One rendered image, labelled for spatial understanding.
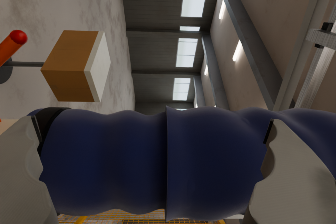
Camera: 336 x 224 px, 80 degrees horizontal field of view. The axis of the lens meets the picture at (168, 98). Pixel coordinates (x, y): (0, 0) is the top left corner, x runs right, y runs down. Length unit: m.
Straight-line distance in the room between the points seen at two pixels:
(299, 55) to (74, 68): 2.29
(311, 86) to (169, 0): 7.74
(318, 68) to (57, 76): 2.39
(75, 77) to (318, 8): 2.39
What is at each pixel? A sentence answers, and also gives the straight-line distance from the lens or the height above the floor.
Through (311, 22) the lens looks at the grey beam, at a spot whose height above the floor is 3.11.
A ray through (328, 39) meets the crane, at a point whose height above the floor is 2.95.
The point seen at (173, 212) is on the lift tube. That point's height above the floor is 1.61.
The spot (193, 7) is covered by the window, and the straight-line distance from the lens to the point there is 9.66.
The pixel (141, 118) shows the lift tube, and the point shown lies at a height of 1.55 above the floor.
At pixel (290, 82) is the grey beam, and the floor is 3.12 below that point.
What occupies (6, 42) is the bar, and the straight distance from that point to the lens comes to 0.41.
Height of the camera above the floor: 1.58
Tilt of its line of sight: 3 degrees up
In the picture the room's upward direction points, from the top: 91 degrees clockwise
